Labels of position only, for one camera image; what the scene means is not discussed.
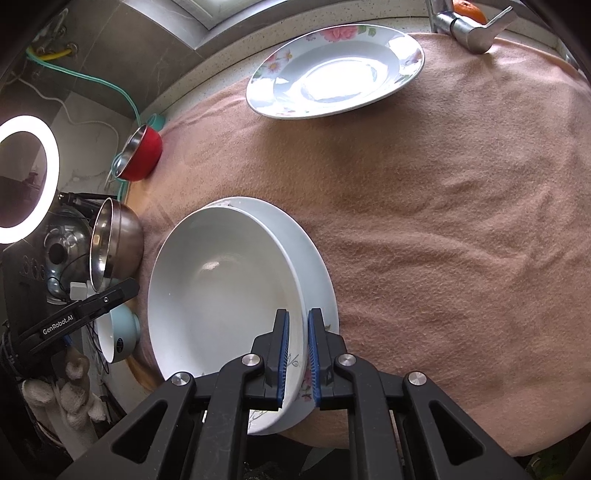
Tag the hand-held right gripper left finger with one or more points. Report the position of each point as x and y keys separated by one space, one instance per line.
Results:
x=284 y=360

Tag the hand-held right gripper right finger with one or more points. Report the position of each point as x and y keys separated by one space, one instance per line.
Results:
x=316 y=360

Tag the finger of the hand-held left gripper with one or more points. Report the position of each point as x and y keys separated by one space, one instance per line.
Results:
x=69 y=321

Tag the large pink floral plate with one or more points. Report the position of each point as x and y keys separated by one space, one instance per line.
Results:
x=318 y=286

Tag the white branch print plate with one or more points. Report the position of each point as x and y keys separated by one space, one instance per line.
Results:
x=221 y=277

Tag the large steel bowl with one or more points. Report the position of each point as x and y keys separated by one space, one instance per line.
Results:
x=124 y=230

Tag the red steel bowl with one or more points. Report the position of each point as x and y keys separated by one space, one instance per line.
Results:
x=145 y=159

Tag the small pink floral plate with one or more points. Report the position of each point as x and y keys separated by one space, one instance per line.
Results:
x=332 y=74

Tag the person's left hand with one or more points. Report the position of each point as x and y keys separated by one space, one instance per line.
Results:
x=74 y=397

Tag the white power adapter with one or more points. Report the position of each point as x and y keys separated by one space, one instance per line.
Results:
x=78 y=290

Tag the white bowl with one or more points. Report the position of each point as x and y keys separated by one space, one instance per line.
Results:
x=108 y=337

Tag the black appliance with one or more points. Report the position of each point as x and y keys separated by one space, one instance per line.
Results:
x=23 y=286

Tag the pink towel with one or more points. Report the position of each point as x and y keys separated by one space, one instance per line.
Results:
x=438 y=207

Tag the chrome faucet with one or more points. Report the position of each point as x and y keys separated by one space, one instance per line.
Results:
x=466 y=32

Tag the orange fruit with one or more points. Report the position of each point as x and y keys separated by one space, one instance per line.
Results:
x=468 y=9

